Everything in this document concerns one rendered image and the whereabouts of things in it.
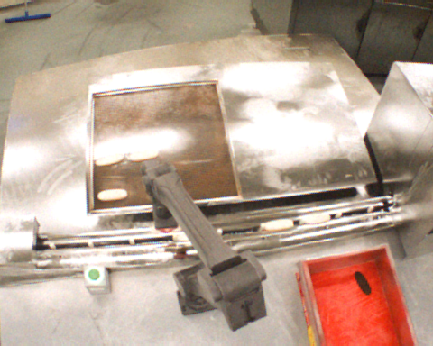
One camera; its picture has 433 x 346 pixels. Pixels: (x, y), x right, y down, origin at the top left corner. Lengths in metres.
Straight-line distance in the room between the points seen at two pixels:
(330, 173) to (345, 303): 0.48
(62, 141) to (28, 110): 0.31
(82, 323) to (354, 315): 0.86
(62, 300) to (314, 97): 1.21
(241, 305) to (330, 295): 0.60
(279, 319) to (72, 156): 0.97
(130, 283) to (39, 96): 1.04
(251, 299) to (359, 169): 0.89
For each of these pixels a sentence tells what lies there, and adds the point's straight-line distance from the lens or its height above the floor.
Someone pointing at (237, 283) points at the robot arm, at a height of 1.32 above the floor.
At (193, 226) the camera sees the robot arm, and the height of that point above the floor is 1.27.
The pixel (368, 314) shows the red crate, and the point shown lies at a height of 0.82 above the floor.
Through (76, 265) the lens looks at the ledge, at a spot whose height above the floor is 0.86.
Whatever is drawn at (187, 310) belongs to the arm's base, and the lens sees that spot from 1.19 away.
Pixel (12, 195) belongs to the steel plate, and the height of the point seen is 0.82.
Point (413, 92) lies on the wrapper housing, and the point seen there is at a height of 1.29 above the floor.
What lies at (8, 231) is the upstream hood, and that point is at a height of 0.92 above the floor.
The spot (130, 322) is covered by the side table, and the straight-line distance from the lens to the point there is 1.21.
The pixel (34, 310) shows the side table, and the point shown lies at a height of 0.82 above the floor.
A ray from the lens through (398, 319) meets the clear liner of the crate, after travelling 1.30.
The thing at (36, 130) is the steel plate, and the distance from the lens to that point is 1.74.
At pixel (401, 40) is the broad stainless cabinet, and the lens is 3.35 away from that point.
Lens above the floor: 1.97
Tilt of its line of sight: 52 degrees down
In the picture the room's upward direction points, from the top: 5 degrees clockwise
